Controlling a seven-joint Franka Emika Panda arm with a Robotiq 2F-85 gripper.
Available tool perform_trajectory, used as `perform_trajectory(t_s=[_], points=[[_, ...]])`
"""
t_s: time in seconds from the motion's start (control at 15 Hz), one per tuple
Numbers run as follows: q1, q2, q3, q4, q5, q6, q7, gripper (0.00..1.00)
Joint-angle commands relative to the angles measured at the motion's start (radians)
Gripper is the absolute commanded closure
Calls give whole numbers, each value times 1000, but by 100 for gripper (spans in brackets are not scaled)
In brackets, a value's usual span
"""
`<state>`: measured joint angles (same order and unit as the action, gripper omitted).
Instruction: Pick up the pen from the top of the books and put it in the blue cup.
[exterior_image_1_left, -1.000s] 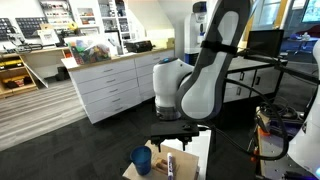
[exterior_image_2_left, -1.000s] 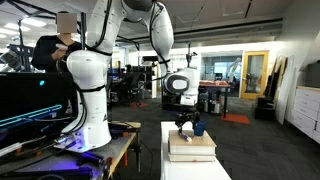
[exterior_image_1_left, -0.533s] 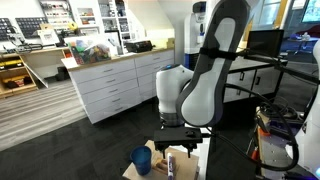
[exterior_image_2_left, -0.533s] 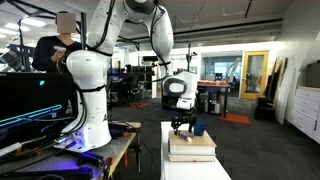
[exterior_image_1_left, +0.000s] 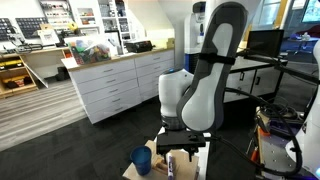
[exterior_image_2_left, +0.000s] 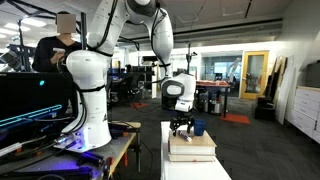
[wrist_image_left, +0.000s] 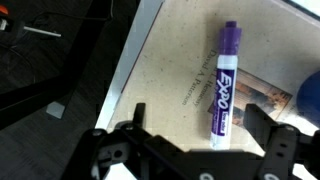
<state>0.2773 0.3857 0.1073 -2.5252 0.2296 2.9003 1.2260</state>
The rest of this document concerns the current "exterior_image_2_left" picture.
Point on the white handheld controller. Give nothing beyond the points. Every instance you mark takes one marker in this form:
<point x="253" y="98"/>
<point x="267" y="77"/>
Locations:
<point x="59" y="50"/>

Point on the purple Expo marker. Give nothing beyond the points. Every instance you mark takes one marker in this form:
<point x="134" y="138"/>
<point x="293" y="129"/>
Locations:
<point x="185" y="136"/>

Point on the yellow framed door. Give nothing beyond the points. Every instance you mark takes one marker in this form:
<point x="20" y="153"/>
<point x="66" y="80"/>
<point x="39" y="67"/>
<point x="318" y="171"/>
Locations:
<point x="254" y="75"/>

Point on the red floor mat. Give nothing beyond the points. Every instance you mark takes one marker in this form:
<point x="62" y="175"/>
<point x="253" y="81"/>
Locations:
<point x="139" y="105"/>

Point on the orange floor mat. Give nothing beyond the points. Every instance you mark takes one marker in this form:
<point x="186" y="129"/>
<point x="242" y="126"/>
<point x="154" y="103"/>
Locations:
<point x="235" y="119"/>

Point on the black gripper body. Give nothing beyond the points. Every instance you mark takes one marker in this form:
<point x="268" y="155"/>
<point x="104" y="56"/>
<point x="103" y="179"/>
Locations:
<point x="182" y="119"/>

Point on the dark grey box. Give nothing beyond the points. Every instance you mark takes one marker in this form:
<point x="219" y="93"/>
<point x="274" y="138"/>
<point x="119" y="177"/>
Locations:
<point x="313" y="75"/>

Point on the black camera stand pole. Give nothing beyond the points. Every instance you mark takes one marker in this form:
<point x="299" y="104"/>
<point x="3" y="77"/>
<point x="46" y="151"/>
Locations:
<point x="189" y="60"/>

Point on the table with red top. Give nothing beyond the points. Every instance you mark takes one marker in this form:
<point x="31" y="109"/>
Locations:
<point x="213" y="84"/>

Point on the wood-edged robot workbench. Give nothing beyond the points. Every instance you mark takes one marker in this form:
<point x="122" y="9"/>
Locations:
<point x="50" y="166"/>

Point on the white power strip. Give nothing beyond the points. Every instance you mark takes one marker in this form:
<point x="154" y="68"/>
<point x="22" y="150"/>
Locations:
<point x="10" y="149"/>

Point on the person in black sweater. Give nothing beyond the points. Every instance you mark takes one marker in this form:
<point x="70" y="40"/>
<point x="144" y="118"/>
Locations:
<point x="45" y="53"/>

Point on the black computer monitor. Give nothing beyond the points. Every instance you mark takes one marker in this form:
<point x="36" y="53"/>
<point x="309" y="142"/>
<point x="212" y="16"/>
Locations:
<point x="20" y="96"/>

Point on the black clamp tool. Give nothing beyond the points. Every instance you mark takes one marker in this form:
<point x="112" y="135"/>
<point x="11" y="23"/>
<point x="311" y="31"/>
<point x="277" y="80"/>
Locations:
<point x="90" y="159"/>

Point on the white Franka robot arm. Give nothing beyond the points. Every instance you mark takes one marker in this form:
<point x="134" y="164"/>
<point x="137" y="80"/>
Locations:
<point x="90" y="100"/>

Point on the leaning white boards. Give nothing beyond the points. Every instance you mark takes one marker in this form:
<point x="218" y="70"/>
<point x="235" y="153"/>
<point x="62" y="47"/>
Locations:
<point x="283" y="86"/>

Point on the blue plastic cup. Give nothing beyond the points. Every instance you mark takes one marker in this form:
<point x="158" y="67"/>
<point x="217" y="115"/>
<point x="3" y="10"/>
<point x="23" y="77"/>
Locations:
<point x="200" y="128"/>

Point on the black box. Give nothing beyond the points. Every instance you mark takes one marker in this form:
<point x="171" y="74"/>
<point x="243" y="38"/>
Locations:
<point x="265" y="110"/>

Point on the tan hardcover book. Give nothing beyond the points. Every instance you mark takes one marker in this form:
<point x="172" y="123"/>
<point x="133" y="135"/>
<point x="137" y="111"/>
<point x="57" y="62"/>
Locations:
<point x="191" y="146"/>

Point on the white drawer cabinet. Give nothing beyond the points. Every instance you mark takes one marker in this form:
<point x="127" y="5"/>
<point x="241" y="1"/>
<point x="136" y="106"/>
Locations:
<point x="305" y="110"/>

